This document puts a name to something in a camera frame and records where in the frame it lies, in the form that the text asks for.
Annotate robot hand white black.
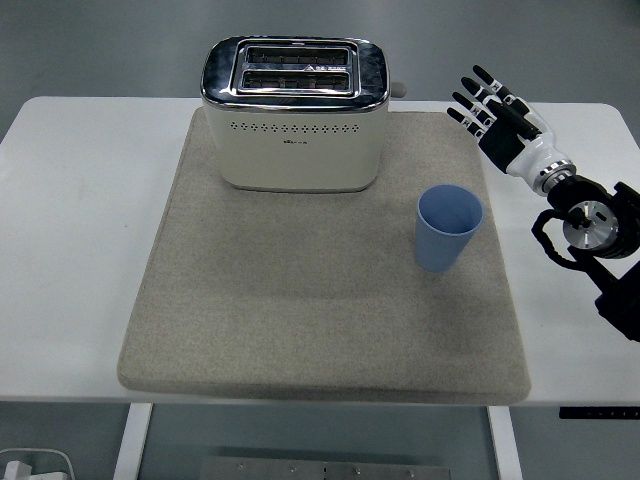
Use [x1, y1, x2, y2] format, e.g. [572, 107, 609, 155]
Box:
[448, 64, 571, 185]

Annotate blue plastic cup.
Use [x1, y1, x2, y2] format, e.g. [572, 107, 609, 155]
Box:
[414, 184, 485, 274]

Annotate white chrome two-slot toaster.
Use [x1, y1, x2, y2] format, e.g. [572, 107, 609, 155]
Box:
[199, 35, 409, 195]

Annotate black table control panel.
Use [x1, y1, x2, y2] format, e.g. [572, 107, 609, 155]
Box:
[558, 407, 640, 421]

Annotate beige felt table mat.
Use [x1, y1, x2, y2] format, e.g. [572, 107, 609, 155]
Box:
[116, 108, 532, 404]

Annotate white table leg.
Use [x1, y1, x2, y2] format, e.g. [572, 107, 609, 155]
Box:
[112, 402, 154, 480]
[487, 405, 524, 480]

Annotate white plug adapter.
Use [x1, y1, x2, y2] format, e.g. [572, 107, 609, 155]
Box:
[1, 460, 34, 480]

